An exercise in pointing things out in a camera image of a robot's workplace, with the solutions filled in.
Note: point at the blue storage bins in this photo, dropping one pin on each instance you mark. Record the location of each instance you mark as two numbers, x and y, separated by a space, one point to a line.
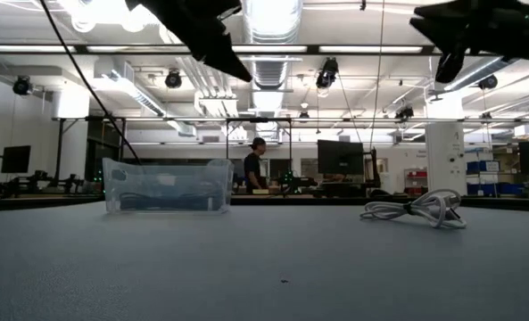
491 178

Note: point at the silver ventilation duct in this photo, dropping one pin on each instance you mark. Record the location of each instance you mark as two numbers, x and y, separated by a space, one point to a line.
270 27

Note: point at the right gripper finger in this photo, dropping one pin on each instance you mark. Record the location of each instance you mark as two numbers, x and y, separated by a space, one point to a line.
449 67
438 29

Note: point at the black background rig frame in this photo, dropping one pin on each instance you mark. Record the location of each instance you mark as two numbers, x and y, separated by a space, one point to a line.
290 151

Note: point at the grey-blue table mat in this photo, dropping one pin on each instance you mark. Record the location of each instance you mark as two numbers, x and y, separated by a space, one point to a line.
264 267

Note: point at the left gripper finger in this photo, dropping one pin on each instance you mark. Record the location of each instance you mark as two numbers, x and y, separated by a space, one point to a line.
212 57
230 58

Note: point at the background robot arms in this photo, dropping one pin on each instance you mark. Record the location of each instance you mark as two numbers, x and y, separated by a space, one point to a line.
41 180

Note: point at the red storage bins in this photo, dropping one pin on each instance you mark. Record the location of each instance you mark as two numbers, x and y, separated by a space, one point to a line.
417 180

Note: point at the white square column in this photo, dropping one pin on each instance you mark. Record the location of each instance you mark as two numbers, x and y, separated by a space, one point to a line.
446 156

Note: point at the clear plastic container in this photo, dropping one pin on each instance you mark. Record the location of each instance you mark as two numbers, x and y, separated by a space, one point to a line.
166 183

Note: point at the black ceiling spotlight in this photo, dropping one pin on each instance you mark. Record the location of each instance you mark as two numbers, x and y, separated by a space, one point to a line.
173 79
488 82
22 85
327 75
404 112

